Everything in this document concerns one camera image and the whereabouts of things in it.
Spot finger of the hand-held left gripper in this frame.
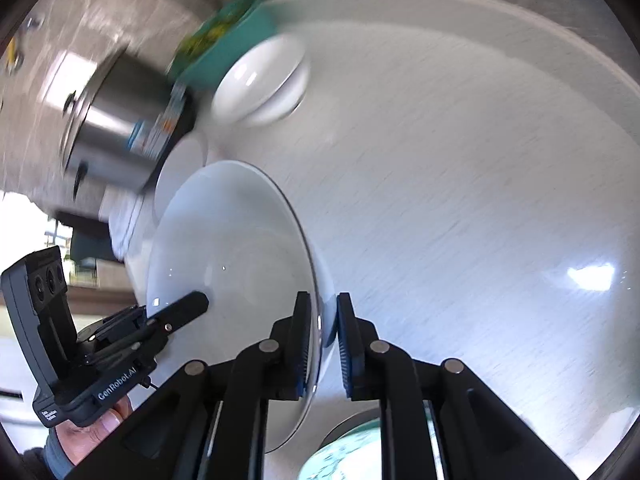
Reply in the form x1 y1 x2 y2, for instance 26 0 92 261
145 291 210 333

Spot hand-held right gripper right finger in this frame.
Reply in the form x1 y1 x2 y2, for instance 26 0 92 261
336 292 578 480

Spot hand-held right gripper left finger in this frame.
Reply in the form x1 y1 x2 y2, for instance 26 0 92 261
65 291 313 480

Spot white plate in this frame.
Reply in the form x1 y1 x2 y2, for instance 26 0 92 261
145 160 337 456

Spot teal floral plate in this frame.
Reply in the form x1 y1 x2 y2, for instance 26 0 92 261
299 417 446 480

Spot black-rimmed floral bowl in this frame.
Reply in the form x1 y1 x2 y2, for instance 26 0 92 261
154 135 210 221

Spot small white bowl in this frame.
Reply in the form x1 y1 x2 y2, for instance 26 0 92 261
211 34 310 127

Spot person's left forearm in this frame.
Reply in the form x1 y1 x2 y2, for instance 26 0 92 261
20 427 76 480

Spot person's left hand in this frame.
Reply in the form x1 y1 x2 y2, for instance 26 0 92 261
52 394 135 467

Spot dark chair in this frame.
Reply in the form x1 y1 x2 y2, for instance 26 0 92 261
70 230 116 266

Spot white cloth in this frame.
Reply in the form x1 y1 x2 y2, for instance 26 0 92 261
100 185 161 261

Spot stainless steel rice cooker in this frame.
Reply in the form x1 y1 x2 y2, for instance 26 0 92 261
60 45 201 196

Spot green plastic basin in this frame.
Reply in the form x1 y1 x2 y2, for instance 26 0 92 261
167 0 281 93

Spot green vegetable scraps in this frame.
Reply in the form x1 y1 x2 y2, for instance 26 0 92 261
175 0 261 61

